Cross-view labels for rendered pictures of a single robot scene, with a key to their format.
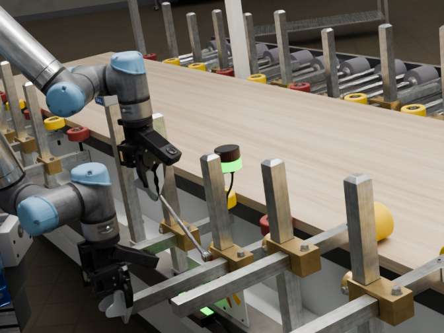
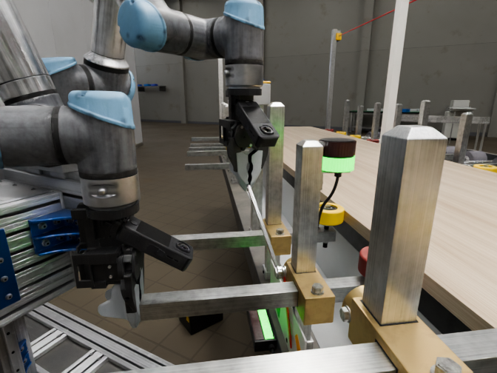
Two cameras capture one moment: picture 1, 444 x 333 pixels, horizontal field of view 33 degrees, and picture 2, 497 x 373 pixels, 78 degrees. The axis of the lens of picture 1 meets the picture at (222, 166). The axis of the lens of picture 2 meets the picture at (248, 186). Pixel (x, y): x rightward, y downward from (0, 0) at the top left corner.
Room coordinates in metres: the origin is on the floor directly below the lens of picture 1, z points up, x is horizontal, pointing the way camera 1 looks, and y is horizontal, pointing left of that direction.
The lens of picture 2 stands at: (1.13, -0.07, 1.17)
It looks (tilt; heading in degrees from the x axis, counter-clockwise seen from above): 16 degrees down; 22
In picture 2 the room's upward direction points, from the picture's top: straight up
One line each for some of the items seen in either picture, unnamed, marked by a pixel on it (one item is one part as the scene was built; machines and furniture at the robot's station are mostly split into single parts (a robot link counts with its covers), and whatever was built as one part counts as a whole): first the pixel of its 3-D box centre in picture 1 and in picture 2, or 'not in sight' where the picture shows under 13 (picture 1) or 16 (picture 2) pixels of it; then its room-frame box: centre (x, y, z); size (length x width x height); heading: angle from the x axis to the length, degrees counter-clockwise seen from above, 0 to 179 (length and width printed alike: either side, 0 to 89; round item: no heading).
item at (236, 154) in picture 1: (226, 152); (336, 146); (1.66, -0.02, 1.09); 0.06 x 0.06 x 0.02
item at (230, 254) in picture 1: (231, 258); (307, 286); (1.62, 0.01, 0.85); 0.13 x 0.06 x 0.05; 30
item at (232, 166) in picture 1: (228, 163); (335, 161); (1.66, -0.02, 1.07); 0.06 x 0.06 x 0.02
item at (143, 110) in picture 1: (135, 110); (242, 78); (1.72, 0.18, 1.21); 0.08 x 0.08 x 0.05
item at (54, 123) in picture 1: (56, 131); not in sight; (2.96, 0.64, 0.85); 0.08 x 0.08 x 0.11
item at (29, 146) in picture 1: (24, 143); not in sight; (2.91, 0.76, 0.84); 0.13 x 0.06 x 0.05; 30
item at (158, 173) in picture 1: (152, 180); (249, 168); (1.74, 0.17, 1.02); 0.06 x 0.03 x 0.09; 50
